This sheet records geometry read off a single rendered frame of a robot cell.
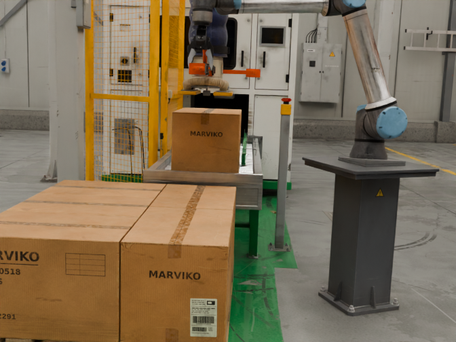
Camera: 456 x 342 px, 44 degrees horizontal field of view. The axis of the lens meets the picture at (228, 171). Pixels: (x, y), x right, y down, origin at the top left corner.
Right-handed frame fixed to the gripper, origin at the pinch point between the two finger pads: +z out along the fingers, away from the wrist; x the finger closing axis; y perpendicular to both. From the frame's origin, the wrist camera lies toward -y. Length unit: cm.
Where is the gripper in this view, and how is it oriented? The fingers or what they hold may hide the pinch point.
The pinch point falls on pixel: (200, 67)
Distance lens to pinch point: 260.3
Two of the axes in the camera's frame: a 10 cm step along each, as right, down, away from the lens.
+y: 0.3, -1.5, 9.9
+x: -10.0, -0.4, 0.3
